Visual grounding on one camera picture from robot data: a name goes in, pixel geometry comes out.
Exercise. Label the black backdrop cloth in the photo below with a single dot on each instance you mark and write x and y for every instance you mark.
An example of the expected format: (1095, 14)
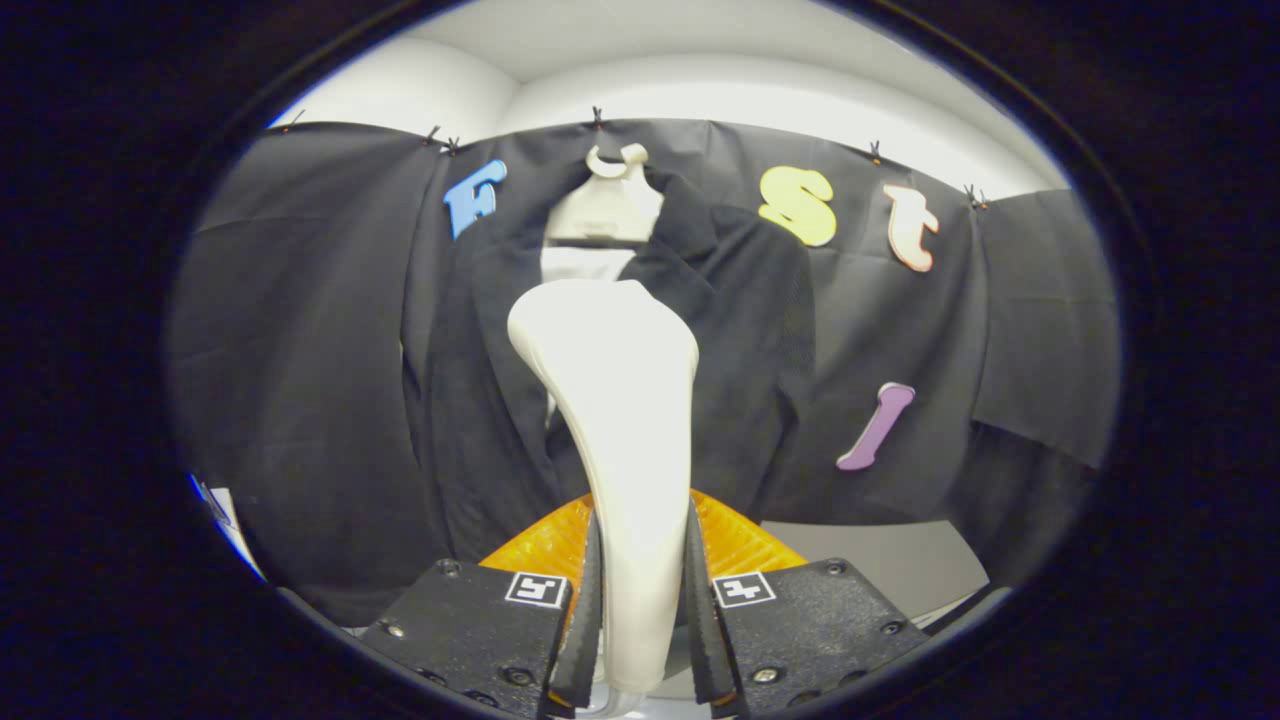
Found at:
(300, 300)

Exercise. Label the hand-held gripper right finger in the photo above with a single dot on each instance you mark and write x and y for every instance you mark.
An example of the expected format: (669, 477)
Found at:
(705, 640)

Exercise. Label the white plastic hanger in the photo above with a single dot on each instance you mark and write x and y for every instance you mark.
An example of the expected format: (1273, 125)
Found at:
(600, 215)

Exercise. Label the black suit jacket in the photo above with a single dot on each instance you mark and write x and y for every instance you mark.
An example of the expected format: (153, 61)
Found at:
(740, 350)

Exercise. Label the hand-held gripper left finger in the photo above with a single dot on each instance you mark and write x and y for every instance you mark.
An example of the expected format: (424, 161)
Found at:
(582, 650)

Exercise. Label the white garment steamer head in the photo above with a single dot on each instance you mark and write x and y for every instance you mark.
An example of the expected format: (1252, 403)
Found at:
(620, 420)

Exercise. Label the white equipment with labels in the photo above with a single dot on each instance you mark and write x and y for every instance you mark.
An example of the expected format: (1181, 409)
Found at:
(235, 520)

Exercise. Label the grey cabinet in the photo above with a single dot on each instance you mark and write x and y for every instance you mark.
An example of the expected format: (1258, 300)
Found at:
(880, 560)

